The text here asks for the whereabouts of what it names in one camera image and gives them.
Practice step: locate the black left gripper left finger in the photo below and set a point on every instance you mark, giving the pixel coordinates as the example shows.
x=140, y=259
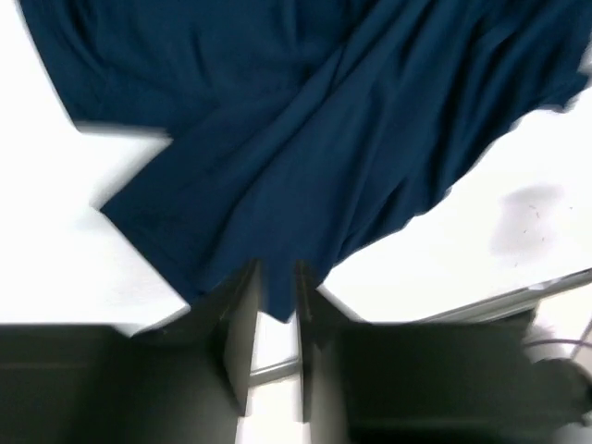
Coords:
x=184, y=382

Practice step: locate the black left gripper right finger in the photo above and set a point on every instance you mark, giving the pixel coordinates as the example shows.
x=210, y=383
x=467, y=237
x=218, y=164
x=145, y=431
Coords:
x=438, y=381

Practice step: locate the navy blue shorts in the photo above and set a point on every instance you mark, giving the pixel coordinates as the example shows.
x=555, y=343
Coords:
x=300, y=130

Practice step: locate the front aluminium rail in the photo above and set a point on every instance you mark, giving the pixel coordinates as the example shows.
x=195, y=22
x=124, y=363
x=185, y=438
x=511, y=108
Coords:
x=504, y=305

